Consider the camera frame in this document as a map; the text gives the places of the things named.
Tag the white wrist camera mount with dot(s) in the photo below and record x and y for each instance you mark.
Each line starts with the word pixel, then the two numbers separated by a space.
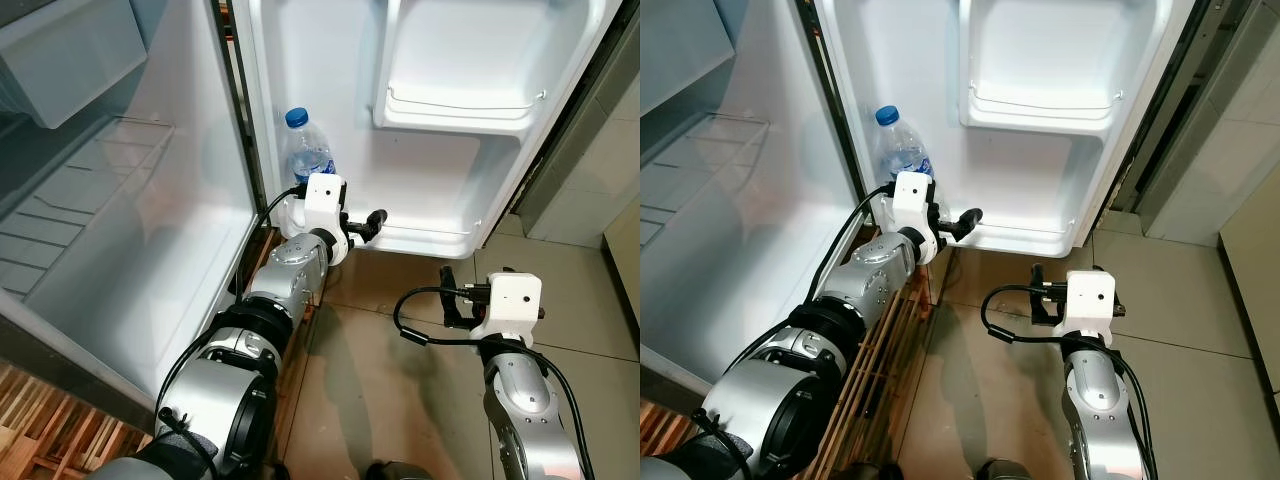
pixel 1090 298
pixel 912 195
pixel 515 298
pixel 322 195

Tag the translucent fridge drawer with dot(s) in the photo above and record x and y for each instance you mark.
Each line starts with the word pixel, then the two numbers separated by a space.
pixel 680 50
pixel 70 60

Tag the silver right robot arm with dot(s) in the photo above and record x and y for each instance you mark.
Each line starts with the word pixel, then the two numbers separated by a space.
pixel 1095 400
pixel 520 400

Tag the water bottle blue cap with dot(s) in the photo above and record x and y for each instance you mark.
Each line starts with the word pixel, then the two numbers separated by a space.
pixel 900 150
pixel 308 150

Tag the dark grey robot torso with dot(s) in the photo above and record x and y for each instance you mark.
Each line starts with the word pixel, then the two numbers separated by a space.
pixel 690 468
pixel 150 465

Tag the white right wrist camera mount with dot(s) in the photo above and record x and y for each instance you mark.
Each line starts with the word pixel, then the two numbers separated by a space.
pixel 515 298
pixel 1090 298

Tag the grey fridge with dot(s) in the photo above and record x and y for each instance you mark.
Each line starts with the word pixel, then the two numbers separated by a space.
pixel 190 250
pixel 780 250

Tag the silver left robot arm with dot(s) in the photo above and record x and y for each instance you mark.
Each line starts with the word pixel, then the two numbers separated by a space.
pixel 870 275
pixel 290 270

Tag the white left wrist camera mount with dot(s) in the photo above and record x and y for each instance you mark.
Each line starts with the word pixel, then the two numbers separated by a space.
pixel 912 195
pixel 322 195

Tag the white door shelf bin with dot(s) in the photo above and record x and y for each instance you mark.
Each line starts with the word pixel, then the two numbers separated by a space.
pixel 1040 60
pixel 460 60

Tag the glass fridge shelf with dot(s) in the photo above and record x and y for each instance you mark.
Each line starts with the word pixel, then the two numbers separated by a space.
pixel 90 190

